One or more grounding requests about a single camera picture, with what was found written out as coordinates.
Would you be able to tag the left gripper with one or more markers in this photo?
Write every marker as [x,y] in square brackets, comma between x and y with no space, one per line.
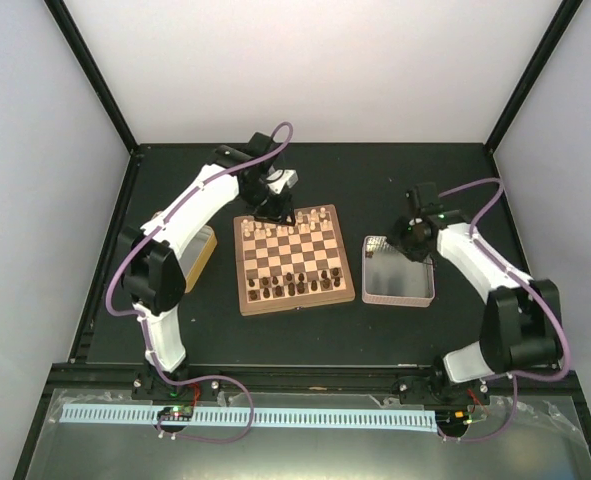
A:
[286,203]

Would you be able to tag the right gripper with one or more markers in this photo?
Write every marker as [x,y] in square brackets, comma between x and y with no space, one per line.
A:
[394,240]

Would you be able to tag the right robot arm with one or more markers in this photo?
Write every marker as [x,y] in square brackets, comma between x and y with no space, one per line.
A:
[521,333]

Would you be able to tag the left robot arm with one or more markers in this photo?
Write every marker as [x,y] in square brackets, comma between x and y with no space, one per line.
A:
[151,280]

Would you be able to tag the wooden chess board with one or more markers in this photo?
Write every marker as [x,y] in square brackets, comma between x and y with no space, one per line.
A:
[308,253]

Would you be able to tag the white knight right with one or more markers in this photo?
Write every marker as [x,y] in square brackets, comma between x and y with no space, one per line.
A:
[313,216]

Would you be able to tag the pink metal tin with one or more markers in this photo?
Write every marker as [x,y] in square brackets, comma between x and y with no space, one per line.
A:
[389,278]

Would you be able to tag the gold metal tin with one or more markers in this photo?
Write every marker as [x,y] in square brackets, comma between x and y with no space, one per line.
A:
[196,255]

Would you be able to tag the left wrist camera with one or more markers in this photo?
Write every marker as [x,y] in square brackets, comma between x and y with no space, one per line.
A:
[281,179]

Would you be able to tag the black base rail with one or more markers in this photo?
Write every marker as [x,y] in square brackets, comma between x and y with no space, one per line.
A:
[421,384]

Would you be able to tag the black frame post right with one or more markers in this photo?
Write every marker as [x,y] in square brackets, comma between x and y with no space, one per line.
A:
[547,45]

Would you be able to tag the blue cable duct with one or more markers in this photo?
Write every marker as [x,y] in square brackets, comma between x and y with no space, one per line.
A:
[402,420]

